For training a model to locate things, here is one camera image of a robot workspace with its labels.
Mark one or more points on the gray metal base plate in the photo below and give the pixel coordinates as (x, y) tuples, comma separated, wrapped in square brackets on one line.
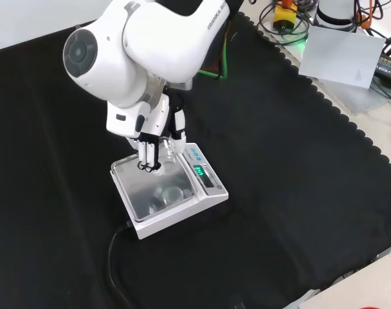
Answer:
[(350, 96)]

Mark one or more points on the small clear glass beaker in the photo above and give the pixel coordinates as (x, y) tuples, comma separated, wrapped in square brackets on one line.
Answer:
[(166, 157)]

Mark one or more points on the black power adapter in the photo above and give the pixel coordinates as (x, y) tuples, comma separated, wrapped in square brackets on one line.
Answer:
[(390, 67)]

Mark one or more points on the yellow stop button box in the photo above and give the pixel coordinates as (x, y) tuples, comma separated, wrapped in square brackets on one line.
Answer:
[(284, 16)]

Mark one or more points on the pale paper board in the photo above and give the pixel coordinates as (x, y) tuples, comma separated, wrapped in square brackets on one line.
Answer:
[(340, 58)]

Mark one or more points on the pale wooden side board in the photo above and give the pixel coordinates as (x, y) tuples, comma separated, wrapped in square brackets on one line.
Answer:
[(359, 286)]

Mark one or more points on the black bench cloth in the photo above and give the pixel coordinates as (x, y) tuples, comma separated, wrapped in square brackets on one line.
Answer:
[(279, 161)]

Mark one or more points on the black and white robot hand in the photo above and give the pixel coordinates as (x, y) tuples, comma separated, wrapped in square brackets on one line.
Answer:
[(128, 119)]

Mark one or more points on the white electronic balance steel pan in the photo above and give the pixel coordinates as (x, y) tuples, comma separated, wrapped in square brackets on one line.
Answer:
[(169, 199)]

